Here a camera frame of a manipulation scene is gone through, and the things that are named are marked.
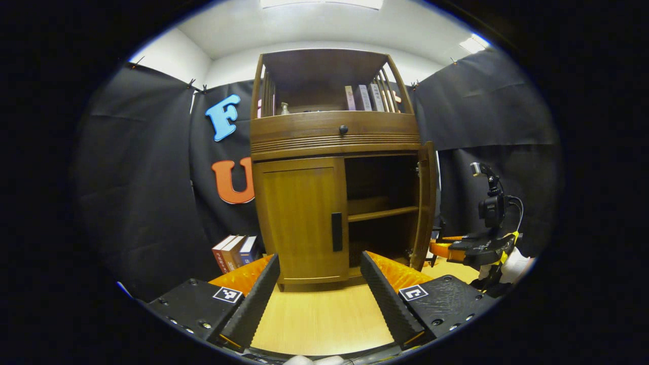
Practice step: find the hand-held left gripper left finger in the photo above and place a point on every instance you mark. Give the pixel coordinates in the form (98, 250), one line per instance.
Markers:
(256, 304)

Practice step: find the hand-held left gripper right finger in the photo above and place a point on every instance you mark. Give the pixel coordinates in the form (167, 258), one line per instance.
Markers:
(388, 304)

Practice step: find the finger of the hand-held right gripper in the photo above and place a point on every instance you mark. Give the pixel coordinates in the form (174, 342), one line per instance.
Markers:
(454, 238)
(446, 251)

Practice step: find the wooden cabinet door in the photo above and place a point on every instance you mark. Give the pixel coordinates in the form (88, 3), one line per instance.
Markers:
(425, 203)
(299, 218)

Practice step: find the wooden double-door shoe cabinet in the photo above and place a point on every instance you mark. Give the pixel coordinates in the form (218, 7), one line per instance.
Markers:
(304, 129)

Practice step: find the blue cover book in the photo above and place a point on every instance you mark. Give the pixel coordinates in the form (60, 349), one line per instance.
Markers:
(248, 251)

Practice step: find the brown cover book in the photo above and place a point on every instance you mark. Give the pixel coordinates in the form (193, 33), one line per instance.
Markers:
(233, 252)

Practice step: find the red cover book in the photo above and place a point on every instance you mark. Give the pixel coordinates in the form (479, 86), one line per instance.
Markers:
(219, 256)

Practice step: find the wooden inner shelf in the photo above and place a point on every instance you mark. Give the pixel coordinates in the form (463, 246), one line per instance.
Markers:
(380, 214)

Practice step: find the white spine book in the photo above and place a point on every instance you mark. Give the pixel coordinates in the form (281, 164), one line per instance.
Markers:
(363, 98)

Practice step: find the black backdrop cloth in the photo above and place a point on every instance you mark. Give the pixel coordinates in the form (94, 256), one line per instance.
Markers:
(137, 177)

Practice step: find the ceiling light panel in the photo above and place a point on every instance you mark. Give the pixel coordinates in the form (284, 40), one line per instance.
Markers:
(319, 3)
(474, 44)

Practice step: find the small pale vase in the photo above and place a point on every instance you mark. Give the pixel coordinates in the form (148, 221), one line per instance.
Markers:
(285, 109)

